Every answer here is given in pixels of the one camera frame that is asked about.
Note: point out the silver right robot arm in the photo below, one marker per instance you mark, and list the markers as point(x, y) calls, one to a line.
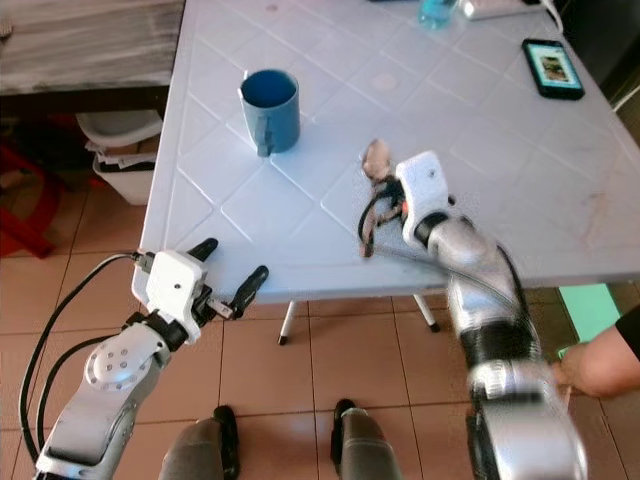
point(500, 300)

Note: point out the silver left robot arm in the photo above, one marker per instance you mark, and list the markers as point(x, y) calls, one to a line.
point(105, 375)

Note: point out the person's forearm black sleeve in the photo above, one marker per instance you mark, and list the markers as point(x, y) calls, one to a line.
point(615, 372)

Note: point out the person's bare hand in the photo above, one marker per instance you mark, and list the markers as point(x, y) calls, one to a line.
point(574, 370)

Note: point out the white metal table leg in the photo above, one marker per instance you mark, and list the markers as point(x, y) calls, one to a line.
point(426, 313)
point(288, 322)

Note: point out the white lidded plastic bin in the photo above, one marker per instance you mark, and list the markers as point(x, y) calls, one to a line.
point(125, 175)

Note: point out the blue ceramic mug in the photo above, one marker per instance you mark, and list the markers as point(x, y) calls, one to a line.
point(270, 112)

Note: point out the grey robot left leg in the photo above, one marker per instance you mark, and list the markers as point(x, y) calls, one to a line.
point(200, 450)

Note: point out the grey robot leg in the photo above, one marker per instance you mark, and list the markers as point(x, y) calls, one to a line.
point(200, 450)
point(370, 450)

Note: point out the red plastic stool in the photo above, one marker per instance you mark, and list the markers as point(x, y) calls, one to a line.
point(22, 215)

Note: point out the grey robot right leg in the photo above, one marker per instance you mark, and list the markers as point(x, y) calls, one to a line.
point(370, 450)

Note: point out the black smartphone lit screen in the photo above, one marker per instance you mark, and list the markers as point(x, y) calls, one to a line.
point(553, 69)

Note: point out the white power strip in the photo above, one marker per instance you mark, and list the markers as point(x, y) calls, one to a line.
point(505, 9)

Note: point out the green mat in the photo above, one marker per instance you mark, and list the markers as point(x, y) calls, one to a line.
point(588, 312)

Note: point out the grey wooden side table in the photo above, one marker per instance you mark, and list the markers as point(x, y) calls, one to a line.
point(90, 45)

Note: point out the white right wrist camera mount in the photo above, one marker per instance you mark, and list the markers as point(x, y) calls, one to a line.
point(425, 190)

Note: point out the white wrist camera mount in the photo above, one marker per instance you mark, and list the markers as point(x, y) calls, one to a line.
point(175, 288)
point(425, 190)

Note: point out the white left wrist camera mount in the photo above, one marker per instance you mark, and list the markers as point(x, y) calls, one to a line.
point(175, 288)

